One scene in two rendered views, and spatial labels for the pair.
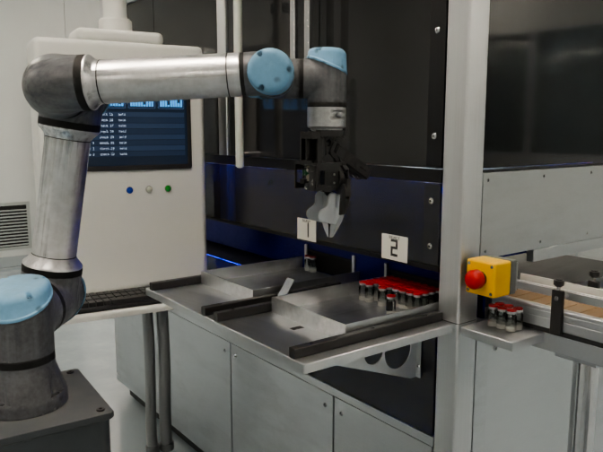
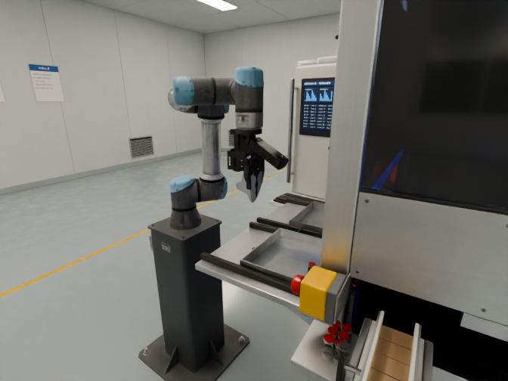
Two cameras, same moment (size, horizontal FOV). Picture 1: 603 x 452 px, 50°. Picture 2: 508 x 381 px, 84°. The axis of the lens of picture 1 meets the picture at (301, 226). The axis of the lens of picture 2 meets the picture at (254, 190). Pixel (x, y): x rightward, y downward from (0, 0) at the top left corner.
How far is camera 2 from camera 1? 127 cm
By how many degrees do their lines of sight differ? 67
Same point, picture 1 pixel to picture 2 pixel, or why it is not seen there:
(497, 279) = (303, 297)
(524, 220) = (443, 268)
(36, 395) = (175, 221)
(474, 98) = (344, 106)
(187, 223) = not seen: hidden behind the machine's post
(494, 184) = (379, 208)
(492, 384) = not seen: outside the picture
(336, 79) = (238, 91)
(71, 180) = (205, 140)
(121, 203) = (324, 154)
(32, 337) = (175, 199)
